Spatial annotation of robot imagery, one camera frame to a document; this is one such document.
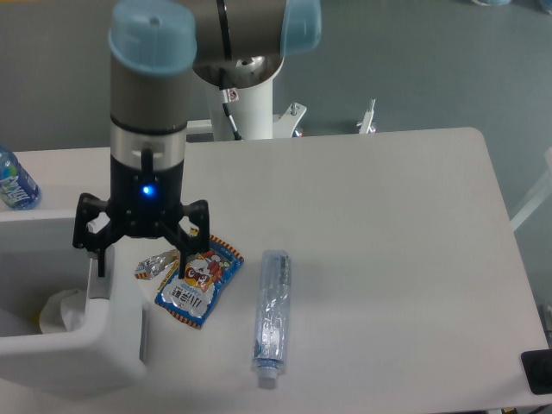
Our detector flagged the crumpled white paper in bin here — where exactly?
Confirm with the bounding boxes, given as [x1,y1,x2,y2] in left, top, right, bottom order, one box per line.
[39,289,86,334]

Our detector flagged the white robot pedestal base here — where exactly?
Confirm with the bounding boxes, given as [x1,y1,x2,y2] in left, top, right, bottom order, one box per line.
[185,64,380,142]

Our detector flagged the blue labelled drink bottle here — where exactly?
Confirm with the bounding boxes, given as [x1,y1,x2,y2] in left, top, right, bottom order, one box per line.
[1,146,41,210]

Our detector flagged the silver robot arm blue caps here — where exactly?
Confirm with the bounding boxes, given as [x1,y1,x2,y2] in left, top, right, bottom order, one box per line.
[73,1,322,279]

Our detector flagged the blue snack bag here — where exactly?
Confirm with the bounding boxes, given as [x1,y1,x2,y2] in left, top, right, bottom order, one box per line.
[154,235,244,329]

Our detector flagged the black device at table edge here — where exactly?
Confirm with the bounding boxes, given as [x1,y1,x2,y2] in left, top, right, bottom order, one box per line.
[521,349,551,395]

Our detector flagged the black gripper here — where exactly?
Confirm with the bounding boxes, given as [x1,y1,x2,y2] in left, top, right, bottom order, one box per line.
[72,158,210,279]

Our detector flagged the white push-button trash can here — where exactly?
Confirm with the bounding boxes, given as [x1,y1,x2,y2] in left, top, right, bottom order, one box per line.
[1,192,148,391]

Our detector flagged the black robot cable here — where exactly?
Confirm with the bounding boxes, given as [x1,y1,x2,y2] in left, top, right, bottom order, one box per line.
[217,68,243,141]

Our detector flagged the crumpled silver foil wrapper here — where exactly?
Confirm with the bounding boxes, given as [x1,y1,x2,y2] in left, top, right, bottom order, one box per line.
[134,249,179,280]

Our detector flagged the crushed clear plastic bottle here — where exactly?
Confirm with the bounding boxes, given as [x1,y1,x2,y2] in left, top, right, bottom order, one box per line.
[252,250,292,390]

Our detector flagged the white frame leg right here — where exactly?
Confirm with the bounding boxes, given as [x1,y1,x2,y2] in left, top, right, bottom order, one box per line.
[510,147,551,232]

